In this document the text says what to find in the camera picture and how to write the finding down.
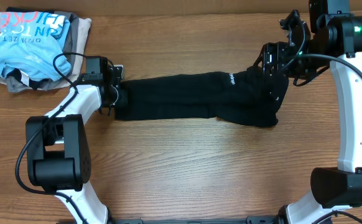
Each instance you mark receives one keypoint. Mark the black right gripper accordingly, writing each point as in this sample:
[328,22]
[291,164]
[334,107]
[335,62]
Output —
[280,51]

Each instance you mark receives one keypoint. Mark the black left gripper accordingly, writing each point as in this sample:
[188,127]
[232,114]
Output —
[110,105]

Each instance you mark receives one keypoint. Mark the black polo shirt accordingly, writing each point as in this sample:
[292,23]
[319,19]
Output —
[248,98]

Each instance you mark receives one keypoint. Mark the light blue printed t-shirt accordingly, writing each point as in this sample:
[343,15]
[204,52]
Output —
[33,43]

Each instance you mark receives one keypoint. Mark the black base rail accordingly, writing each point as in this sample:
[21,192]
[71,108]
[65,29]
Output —
[193,221]

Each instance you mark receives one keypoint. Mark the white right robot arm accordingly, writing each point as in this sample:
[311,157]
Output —
[331,40]

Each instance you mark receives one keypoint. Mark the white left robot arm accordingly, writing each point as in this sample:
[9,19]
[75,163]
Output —
[56,158]

